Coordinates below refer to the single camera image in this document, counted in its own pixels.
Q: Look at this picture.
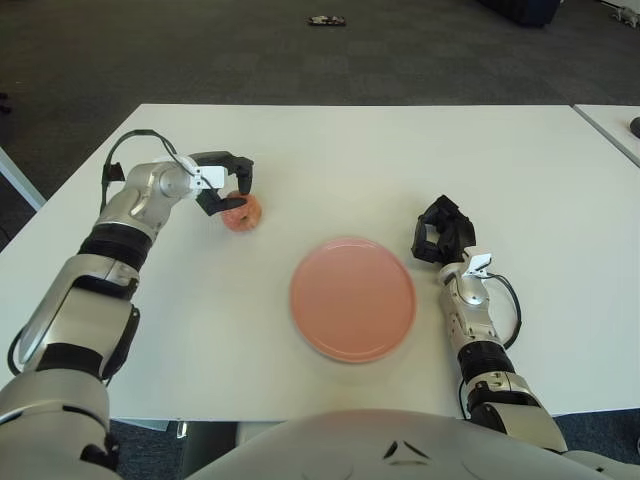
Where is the pink round plate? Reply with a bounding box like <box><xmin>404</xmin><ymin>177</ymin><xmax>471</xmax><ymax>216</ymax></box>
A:
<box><xmin>289</xmin><ymin>236</ymin><xmax>418</xmax><ymax>365</ymax></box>

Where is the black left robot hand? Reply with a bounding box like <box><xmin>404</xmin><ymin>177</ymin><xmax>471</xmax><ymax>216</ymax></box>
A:
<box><xmin>187</xmin><ymin>150</ymin><xmax>256</xmax><ymax>217</ymax></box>

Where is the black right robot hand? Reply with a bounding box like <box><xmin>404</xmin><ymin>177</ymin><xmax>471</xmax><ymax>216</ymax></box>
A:
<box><xmin>409</xmin><ymin>194</ymin><xmax>477</xmax><ymax>265</ymax></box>

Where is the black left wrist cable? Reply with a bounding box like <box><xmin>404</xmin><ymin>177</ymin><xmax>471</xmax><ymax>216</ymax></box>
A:
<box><xmin>99</xmin><ymin>129</ymin><xmax>194</xmax><ymax>211</ymax></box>

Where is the grey robot torso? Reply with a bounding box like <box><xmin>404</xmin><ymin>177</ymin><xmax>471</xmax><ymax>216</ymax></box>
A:
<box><xmin>184</xmin><ymin>408</ymin><xmax>640</xmax><ymax>480</ymax></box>

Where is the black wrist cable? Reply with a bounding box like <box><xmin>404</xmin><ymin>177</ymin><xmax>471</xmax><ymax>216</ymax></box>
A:
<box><xmin>99</xmin><ymin>129</ymin><xmax>194</xmax><ymax>211</ymax></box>
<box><xmin>487</xmin><ymin>273</ymin><xmax>523</xmax><ymax>349</ymax></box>

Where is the black left elbow cable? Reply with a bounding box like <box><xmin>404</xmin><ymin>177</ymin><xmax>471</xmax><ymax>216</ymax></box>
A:
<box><xmin>6</xmin><ymin>323</ymin><xmax>32</xmax><ymax>376</ymax></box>

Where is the red yellow apple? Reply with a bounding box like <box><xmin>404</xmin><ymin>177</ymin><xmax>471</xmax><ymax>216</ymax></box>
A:
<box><xmin>222</xmin><ymin>189</ymin><xmax>265</xmax><ymax>233</ymax></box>

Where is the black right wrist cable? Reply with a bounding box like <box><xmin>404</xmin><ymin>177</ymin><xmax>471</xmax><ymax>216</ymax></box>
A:
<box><xmin>487</xmin><ymin>273</ymin><xmax>523</xmax><ymax>349</ymax></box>

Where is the dark blue bag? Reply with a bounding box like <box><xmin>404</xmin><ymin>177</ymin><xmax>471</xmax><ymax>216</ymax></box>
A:
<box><xmin>499</xmin><ymin>0</ymin><xmax>561</xmax><ymax>29</ymax></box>

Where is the dark table leg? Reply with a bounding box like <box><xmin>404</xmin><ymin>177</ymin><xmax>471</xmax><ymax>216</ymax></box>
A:
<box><xmin>172</xmin><ymin>421</ymin><xmax>246</xmax><ymax>471</ymax></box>

